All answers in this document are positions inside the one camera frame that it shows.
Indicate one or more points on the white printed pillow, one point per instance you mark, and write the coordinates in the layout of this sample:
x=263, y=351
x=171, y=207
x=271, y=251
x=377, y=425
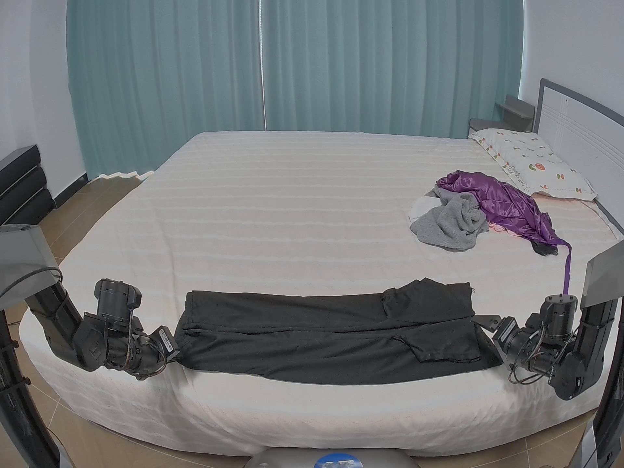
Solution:
x=536, y=164

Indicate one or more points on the pile of clothes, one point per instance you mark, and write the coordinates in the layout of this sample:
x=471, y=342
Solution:
x=453, y=222

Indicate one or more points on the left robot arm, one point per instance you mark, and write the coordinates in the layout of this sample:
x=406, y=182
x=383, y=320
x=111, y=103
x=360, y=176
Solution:
x=24, y=251

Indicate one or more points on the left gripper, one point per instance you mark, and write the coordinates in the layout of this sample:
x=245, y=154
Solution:
x=161, y=354

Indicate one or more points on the black T-shirt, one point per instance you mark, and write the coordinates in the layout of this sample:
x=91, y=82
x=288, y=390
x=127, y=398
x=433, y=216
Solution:
x=317, y=339

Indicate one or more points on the blue-green curtain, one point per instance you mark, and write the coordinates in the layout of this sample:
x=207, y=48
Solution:
x=165, y=66
x=390, y=56

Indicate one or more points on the black chest of drawers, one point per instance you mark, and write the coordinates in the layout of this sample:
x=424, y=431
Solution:
x=22, y=183

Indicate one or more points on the bed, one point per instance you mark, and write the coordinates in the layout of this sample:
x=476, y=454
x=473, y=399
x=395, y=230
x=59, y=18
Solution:
x=292, y=212

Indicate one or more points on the grey bedside table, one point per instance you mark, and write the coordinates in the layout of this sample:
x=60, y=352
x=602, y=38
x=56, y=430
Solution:
x=512, y=111

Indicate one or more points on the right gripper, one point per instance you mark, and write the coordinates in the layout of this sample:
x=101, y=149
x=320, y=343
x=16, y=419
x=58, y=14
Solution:
x=514, y=339

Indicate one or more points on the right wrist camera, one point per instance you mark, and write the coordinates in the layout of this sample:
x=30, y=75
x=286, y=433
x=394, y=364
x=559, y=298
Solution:
x=534, y=322

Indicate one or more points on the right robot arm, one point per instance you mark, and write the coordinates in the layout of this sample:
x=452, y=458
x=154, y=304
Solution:
x=604, y=281

